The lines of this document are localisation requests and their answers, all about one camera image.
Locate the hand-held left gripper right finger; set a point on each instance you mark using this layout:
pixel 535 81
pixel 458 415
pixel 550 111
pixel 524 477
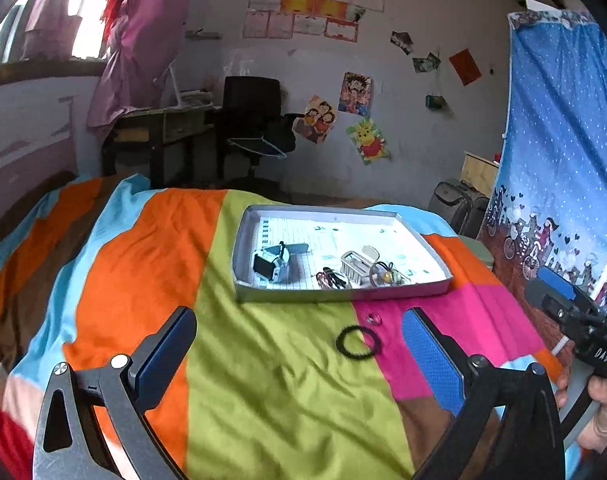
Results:
pixel 433 360

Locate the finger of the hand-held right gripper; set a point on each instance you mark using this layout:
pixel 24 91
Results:
pixel 546 297
pixel 561 282

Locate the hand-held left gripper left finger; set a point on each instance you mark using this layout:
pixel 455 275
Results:
pixel 158 365

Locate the beige hair claw clip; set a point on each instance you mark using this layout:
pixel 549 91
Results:
pixel 356 267

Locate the light blue wrist watch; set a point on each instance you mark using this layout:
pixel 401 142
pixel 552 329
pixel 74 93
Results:
pixel 271 265

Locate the grey cardboard tray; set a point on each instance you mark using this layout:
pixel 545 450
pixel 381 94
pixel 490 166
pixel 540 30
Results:
pixel 333 232

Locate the person's right hand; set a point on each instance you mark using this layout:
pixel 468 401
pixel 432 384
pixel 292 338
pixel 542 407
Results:
pixel 603 410

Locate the pale green container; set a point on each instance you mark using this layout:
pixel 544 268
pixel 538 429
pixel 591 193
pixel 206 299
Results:
pixel 476 250

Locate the colourful striped blanket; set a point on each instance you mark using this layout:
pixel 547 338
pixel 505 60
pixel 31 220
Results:
pixel 263 385

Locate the grey suitcase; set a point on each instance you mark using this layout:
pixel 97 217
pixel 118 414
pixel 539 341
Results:
pixel 458 205

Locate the pale wooden box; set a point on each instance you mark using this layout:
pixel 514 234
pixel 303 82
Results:
pixel 481 172

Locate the blue printed curtain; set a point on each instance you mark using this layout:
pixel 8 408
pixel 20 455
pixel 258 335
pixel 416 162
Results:
pixel 558 135

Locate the yellow bear poster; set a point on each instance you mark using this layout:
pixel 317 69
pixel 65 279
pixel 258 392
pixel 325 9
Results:
pixel 369 141

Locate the dark wooden desk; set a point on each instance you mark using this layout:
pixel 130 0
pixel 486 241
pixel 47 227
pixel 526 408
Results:
pixel 158 132

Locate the red paper sheet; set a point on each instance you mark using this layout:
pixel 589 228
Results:
pixel 465 66

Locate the white clothes hanger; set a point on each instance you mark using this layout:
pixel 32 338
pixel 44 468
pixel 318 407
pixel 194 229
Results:
pixel 268 147

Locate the cartoon family poster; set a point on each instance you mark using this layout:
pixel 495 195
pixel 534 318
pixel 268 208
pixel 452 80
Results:
pixel 316 119

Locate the black office chair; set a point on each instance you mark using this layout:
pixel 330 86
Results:
pixel 248 110

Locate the anime character poster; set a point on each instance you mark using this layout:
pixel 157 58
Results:
pixel 356 94

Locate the white desk lamp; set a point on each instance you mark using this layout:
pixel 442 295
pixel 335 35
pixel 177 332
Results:
pixel 176 87

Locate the pink curtain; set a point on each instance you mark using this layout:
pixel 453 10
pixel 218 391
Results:
pixel 143 35

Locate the window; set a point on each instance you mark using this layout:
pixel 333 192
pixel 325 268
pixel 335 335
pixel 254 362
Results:
pixel 13 25

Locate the small green wall photo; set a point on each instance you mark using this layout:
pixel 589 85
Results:
pixel 435 102

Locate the row of wall certificates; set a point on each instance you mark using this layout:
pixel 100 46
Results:
pixel 308 10

